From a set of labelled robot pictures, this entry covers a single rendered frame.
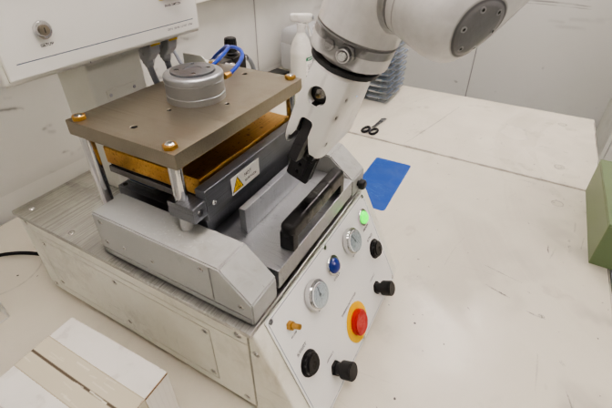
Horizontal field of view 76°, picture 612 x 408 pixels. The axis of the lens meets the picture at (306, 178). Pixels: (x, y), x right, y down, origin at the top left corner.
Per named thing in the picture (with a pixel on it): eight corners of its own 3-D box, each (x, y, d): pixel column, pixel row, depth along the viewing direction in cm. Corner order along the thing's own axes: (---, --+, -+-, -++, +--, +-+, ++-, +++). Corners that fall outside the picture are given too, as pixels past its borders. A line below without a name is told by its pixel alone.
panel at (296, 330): (321, 429, 51) (262, 322, 45) (392, 276, 73) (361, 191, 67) (333, 433, 50) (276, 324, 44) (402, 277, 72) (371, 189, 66)
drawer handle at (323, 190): (280, 247, 49) (279, 222, 47) (331, 187, 60) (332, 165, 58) (293, 252, 48) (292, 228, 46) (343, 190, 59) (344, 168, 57)
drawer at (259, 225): (115, 219, 59) (100, 176, 55) (210, 155, 75) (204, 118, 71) (280, 293, 48) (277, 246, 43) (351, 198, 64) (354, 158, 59)
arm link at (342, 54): (379, 62, 34) (365, 91, 36) (408, 39, 40) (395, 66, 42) (300, 18, 36) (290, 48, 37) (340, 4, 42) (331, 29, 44)
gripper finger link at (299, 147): (290, 158, 41) (300, 165, 46) (331, 95, 41) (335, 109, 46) (280, 152, 41) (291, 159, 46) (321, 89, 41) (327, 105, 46)
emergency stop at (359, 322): (352, 340, 60) (343, 321, 59) (362, 321, 63) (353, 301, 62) (362, 341, 59) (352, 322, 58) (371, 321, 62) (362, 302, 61)
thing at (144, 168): (110, 171, 55) (89, 107, 49) (213, 114, 71) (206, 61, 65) (205, 208, 48) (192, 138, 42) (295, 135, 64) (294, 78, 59)
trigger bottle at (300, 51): (289, 86, 146) (287, 15, 133) (292, 78, 153) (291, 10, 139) (311, 86, 145) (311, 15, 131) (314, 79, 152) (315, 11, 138)
